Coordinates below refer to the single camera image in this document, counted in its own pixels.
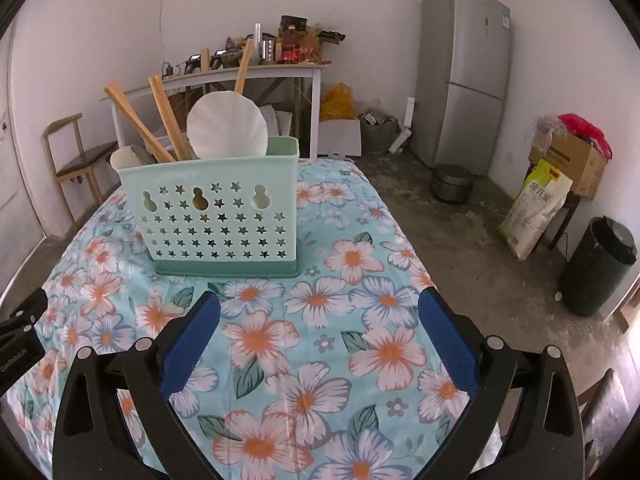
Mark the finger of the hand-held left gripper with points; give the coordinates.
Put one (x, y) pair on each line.
(25, 317)

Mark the red labelled oil bottle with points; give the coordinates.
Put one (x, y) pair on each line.
(290, 45)

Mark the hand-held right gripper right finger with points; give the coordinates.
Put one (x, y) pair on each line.
(450, 345)

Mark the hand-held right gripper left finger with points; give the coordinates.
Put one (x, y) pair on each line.
(190, 345)

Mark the wooden stool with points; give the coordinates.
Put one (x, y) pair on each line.
(597, 400)

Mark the large brown cardboard box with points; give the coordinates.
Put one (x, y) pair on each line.
(570, 165)

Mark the white board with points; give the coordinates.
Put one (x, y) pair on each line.
(404, 125)

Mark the green plastic utensil holder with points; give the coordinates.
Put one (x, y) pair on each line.
(210, 265)

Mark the green woven bag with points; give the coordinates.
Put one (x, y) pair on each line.
(380, 132)

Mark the yellow plastic bag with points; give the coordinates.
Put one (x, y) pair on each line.
(336, 102)

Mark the black device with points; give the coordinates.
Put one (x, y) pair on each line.
(221, 58)
(196, 62)

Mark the wooden chair with dark seat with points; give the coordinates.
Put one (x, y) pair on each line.
(85, 157)

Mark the silver refrigerator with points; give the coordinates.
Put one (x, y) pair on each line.
(460, 85)

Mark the white panelled door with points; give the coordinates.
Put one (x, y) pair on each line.
(15, 185)

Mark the yellow green rice sack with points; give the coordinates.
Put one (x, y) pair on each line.
(535, 210)

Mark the dark metal cooker pot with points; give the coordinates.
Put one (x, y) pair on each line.
(452, 185)

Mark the black trash bin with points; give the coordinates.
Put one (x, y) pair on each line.
(595, 270)

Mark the white cardboard box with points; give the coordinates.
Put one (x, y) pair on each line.
(340, 137)

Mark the floral light blue blanket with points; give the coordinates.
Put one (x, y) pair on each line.
(310, 300)

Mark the open brown cardboard box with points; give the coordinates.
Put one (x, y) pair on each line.
(320, 45)

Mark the white table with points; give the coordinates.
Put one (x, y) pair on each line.
(280, 71)

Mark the red plastic bag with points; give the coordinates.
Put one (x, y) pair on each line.
(587, 132)

